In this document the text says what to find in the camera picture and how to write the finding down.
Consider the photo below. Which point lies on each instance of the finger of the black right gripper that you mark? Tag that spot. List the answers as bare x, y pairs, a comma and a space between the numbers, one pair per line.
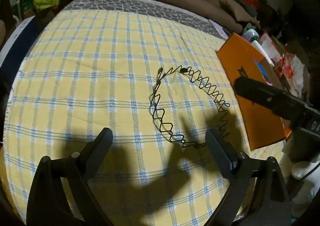
270, 98

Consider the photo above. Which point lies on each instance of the dark blue long box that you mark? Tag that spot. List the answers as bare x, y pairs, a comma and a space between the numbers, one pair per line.
18, 45

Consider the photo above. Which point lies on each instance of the green bag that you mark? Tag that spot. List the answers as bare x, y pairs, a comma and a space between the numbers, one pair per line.
45, 4

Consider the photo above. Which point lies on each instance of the purple game controller card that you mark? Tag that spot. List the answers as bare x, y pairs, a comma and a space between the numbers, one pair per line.
220, 30

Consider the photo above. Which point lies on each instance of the orange cardboard box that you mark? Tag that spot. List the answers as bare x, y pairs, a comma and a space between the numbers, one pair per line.
249, 73

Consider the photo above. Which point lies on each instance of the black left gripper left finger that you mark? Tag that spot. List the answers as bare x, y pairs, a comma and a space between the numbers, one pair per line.
83, 164

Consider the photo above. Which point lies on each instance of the white tissue box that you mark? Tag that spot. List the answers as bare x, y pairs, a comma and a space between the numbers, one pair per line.
263, 52

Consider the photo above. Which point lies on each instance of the yellow checkered tablecloth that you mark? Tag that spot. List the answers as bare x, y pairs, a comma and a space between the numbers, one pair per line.
92, 69

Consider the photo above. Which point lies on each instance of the brown cushion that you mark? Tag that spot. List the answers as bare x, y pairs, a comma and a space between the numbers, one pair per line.
238, 12

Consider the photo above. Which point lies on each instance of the red box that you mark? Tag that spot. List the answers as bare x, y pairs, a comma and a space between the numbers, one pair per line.
252, 3

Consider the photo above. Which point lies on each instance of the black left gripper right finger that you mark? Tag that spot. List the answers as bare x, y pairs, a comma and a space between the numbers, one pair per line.
231, 163

